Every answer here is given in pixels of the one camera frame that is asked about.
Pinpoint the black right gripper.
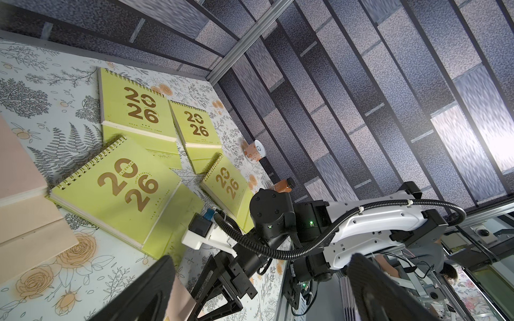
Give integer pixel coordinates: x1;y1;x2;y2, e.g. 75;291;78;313
187;244;273;321

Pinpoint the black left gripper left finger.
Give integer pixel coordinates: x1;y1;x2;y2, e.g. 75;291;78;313
91;255;175;321

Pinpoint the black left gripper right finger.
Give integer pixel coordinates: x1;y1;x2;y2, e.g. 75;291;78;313
347;254;438;321

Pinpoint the green 2026 calendar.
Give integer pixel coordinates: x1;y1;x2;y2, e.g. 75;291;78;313
200;153;254;233
98;68;182;169
49;136;204;264
168;100;222;174

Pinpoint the pink 2026 desk calendar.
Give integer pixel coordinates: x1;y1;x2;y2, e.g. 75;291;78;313
1;120;79;283

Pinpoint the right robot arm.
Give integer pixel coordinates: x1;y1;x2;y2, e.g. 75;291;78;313
183;181;466;320

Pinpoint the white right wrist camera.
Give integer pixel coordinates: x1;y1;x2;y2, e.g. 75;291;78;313
182;207;237;257

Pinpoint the right aluminium frame post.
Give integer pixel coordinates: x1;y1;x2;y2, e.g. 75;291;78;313
206;0;294;86

